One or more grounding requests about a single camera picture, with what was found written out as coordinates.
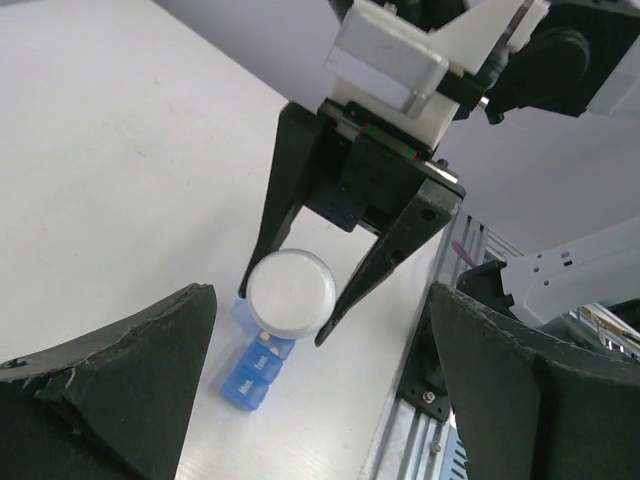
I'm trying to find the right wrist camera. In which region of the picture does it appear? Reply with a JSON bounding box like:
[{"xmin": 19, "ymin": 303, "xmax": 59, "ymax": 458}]
[{"xmin": 325, "ymin": 0, "xmax": 549, "ymax": 148}]

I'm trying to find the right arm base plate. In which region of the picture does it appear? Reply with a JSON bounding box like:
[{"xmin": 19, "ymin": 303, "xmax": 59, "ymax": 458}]
[{"xmin": 398, "ymin": 294, "xmax": 451, "ymax": 424}]

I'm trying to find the white slotted cable duct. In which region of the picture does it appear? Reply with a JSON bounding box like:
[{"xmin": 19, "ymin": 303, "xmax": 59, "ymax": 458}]
[{"xmin": 433, "ymin": 428, "xmax": 468, "ymax": 480}]

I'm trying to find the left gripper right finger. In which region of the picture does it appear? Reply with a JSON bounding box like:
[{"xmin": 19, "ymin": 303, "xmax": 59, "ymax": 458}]
[{"xmin": 429, "ymin": 283, "xmax": 639, "ymax": 479}]

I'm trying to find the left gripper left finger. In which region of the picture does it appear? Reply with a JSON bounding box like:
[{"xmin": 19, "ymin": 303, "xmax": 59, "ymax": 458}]
[{"xmin": 1, "ymin": 284, "xmax": 216, "ymax": 479}]

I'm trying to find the white cap pill bottle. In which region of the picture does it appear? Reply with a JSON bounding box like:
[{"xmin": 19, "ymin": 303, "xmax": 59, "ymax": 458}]
[{"xmin": 246, "ymin": 249, "xmax": 337, "ymax": 340}]

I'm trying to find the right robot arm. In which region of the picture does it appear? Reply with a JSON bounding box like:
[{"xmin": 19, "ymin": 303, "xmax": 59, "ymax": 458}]
[{"xmin": 245, "ymin": 1, "xmax": 639, "ymax": 343}]

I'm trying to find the blue weekly pill organizer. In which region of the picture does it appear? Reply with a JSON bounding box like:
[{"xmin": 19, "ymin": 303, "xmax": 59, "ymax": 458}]
[{"xmin": 220, "ymin": 298, "xmax": 296, "ymax": 412}]

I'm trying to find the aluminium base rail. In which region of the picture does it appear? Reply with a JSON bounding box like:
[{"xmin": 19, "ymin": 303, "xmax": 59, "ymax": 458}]
[{"xmin": 360, "ymin": 211, "xmax": 489, "ymax": 479}]

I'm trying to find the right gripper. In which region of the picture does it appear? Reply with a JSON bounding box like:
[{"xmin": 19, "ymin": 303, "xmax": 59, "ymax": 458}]
[{"xmin": 238, "ymin": 99, "xmax": 465, "ymax": 346}]

